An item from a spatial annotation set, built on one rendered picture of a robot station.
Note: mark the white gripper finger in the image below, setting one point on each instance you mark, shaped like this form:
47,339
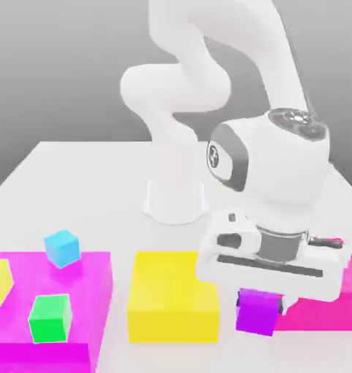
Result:
283,304

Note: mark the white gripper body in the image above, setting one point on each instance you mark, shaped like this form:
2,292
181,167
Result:
269,279

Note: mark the small purple cube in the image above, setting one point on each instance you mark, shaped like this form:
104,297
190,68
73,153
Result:
256,311

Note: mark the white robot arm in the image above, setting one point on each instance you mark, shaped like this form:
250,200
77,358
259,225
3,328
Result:
175,87

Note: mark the small blue cube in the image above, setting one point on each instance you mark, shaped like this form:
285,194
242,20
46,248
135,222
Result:
62,247

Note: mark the small green cube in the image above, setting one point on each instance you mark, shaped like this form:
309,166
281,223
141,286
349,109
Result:
49,319

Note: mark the large pink box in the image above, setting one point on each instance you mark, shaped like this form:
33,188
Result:
324,316

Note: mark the large yellow box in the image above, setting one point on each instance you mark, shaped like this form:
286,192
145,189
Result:
169,297

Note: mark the large magenta box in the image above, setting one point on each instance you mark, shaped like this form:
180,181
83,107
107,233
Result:
41,309

